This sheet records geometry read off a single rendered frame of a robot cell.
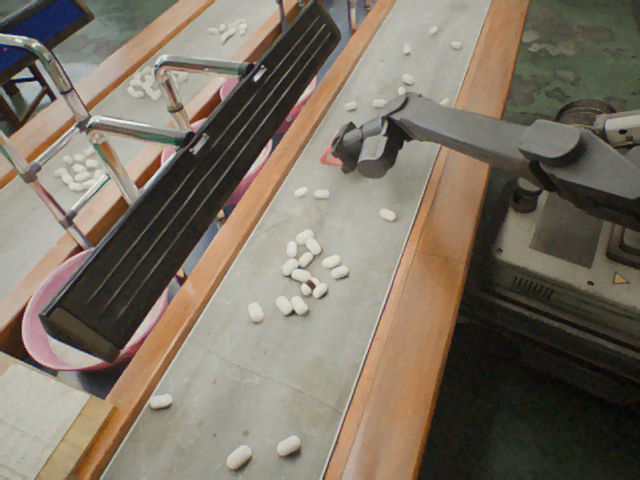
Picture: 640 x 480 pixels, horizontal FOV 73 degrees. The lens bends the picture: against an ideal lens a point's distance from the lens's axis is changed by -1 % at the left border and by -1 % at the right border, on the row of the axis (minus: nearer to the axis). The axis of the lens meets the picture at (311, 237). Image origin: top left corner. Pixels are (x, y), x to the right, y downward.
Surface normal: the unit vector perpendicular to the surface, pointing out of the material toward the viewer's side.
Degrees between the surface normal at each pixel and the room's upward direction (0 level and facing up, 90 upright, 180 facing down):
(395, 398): 0
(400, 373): 0
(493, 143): 44
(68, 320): 58
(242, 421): 0
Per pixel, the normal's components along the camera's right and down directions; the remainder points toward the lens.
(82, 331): 0.72, -0.14
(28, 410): -0.11, -0.63
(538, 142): -0.73, -0.49
